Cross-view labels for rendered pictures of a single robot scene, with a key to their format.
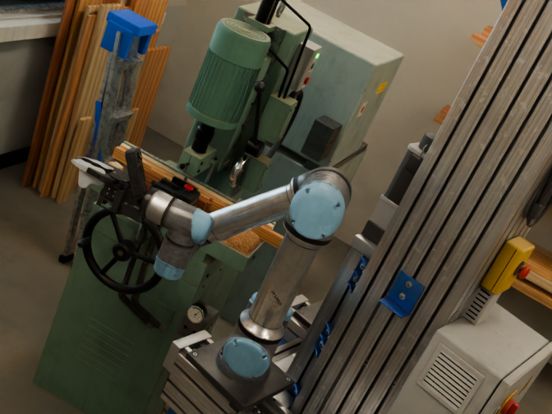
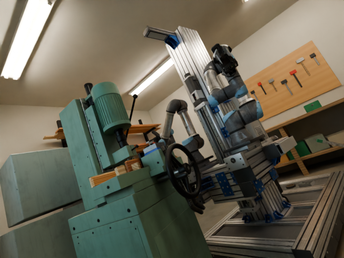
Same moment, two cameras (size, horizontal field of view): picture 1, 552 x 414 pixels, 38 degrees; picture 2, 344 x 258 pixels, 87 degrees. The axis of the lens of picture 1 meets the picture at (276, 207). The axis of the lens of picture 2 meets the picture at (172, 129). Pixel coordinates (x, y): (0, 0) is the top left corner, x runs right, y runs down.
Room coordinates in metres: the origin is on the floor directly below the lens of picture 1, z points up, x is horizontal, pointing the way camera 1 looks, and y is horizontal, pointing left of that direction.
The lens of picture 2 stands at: (1.78, 1.25, 0.83)
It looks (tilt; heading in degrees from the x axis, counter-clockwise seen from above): 12 degrees up; 289
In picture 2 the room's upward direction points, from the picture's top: 23 degrees counter-clockwise
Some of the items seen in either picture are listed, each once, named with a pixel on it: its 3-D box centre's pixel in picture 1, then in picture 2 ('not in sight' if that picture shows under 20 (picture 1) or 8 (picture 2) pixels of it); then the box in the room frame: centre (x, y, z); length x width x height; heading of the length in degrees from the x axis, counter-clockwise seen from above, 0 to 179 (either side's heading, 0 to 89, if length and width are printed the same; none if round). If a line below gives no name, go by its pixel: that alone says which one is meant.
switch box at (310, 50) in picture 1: (302, 66); not in sight; (2.73, 0.12, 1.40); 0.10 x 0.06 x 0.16; 171
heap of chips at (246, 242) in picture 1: (245, 236); not in sight; (2.30, 0.05, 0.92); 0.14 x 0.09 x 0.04; 171
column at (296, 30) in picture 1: (238, 109); (93, 151); (2.72, 0.27, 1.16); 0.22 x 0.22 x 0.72; 81
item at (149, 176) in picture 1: (172, 193); (142, 164); (2.35, 0.33, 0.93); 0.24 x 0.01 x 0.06; 81
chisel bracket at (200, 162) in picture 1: (196, 160); (125, 155); (2.46, 0.31, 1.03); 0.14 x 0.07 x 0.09; 171
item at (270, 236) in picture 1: (198, 196); (138, 168); (2.43, 0.25, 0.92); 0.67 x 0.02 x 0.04; 81
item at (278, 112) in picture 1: (276, 117); not in sight; (2.62, 0.13, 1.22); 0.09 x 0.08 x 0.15; 171
